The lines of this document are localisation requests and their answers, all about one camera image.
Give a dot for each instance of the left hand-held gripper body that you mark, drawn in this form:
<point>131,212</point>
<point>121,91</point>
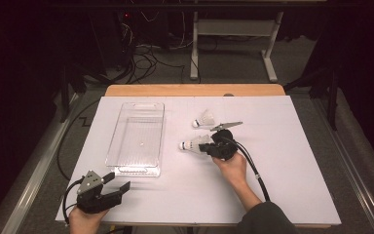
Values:
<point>92,203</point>

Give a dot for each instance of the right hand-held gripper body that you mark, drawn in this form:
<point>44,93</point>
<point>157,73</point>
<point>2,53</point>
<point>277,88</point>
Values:
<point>225,148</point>

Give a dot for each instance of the clear plastic tray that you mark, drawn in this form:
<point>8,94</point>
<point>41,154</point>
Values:
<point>136,143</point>

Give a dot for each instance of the person's left hand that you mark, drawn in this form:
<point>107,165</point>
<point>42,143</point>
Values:
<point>84,224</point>

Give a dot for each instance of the person's right hand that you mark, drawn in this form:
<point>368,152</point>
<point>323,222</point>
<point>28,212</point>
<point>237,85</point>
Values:
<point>235,170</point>

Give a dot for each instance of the white table cover board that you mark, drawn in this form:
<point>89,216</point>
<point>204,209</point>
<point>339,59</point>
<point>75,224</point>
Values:
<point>191,195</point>

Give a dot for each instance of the wooden table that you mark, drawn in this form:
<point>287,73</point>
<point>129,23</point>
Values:
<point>175,90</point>

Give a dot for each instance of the black metal stand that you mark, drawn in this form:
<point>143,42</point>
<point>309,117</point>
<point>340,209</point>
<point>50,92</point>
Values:
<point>64,97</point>
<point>332,104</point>

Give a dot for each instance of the dark equipment box red light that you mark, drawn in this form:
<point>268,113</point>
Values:
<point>125,39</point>

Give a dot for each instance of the aluminium floor rail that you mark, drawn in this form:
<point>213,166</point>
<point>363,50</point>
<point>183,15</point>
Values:
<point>354,172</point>
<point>35,175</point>

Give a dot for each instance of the white metal desk frame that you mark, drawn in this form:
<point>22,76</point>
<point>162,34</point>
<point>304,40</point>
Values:
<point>233,27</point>

